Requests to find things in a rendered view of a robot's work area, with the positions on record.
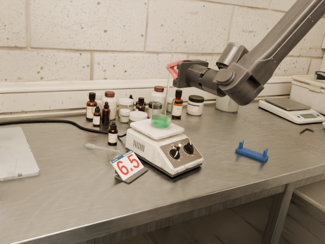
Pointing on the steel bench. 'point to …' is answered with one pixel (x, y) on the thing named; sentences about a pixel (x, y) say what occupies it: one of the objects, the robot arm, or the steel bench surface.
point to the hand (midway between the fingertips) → (170, 67)
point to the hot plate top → (144, 126)
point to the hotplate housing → (144, 149)
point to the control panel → (185, 158)
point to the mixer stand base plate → (16, 155)
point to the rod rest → (252, 152)
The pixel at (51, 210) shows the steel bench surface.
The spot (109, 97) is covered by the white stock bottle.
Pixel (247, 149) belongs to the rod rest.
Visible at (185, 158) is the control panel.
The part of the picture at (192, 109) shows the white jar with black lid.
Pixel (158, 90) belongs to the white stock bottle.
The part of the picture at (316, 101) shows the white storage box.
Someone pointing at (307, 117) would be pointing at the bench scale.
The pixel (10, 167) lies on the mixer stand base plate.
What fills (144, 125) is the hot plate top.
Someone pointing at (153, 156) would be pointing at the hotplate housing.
